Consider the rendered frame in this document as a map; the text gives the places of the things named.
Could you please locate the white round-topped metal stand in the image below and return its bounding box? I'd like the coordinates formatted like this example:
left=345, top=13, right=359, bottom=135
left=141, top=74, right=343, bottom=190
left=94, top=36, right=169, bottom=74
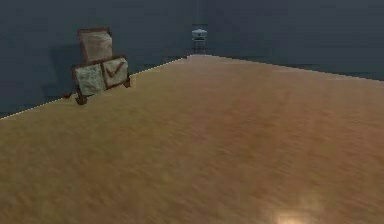
left=191, top=27, right=209, bottom=55

